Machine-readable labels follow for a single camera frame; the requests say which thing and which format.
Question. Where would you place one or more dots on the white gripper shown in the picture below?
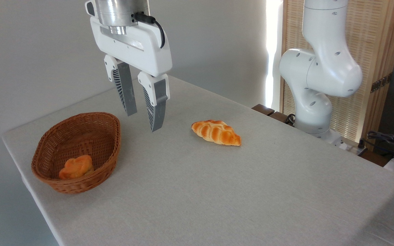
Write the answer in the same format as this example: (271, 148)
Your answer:
(138, 49)

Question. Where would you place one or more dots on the orange muffin-shaped bread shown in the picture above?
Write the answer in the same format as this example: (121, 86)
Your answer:
(76, 167)

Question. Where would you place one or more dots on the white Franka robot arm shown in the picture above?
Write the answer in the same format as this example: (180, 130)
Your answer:
(326, 68)

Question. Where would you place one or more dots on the brown wicker basket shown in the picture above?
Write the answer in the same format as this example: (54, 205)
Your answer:
(80, 136)

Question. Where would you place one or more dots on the orange braided bread loaf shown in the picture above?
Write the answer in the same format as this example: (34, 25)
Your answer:
(215, 132)

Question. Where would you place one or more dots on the dark brown wooden block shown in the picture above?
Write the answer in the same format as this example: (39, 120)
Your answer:
(262, 109)

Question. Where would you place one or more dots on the light grey tablecloth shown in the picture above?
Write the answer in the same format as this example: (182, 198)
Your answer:
(238, 191)

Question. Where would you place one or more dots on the white power strip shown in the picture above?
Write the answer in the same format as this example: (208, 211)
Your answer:
(355, 148)

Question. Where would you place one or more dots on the dark metal screen hinge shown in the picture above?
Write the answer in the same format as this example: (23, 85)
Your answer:
(381, 82)

